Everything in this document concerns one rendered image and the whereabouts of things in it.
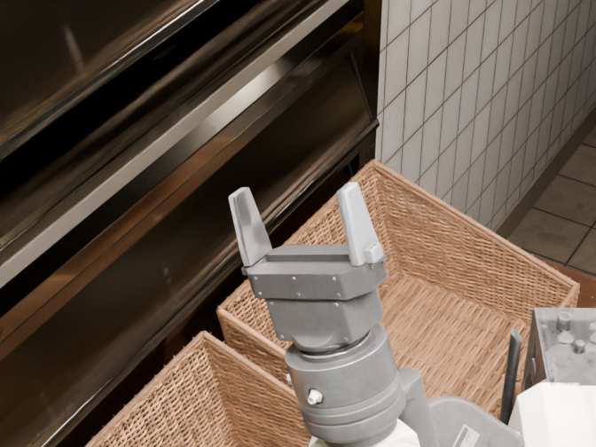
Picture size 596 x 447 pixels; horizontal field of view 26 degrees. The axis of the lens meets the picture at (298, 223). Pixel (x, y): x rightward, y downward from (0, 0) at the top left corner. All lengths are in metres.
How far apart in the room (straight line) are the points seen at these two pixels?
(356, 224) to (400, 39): 1.69
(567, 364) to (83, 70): 0.75
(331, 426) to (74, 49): 0.81
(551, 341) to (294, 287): 0.47
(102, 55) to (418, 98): 1.22
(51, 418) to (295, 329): 0.96
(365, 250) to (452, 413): 0.34
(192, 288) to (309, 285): 1.16
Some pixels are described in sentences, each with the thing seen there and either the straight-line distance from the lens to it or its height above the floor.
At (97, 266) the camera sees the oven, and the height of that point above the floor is 1.13.
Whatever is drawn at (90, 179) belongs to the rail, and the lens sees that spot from 1.60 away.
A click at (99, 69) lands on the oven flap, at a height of 1.47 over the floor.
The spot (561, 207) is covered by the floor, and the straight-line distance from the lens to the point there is 3.98.
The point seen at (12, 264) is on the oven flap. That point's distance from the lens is 1.53.
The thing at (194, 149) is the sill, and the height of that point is 1.18.
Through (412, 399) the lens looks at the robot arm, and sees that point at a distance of 1.11.
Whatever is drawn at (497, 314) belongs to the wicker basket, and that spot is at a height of 0.59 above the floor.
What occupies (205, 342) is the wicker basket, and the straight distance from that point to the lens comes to 2.23.
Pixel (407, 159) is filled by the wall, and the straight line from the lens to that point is 2.91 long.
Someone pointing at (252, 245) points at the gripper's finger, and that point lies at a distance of 1.07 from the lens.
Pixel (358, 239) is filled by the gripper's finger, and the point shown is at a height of 1.74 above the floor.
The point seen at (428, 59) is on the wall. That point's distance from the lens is 2.85.
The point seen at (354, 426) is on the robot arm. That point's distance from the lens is 1.06.
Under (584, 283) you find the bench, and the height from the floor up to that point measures 0.58.
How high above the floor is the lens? 2.36
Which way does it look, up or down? 38 degrees down
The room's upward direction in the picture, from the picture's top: straight up
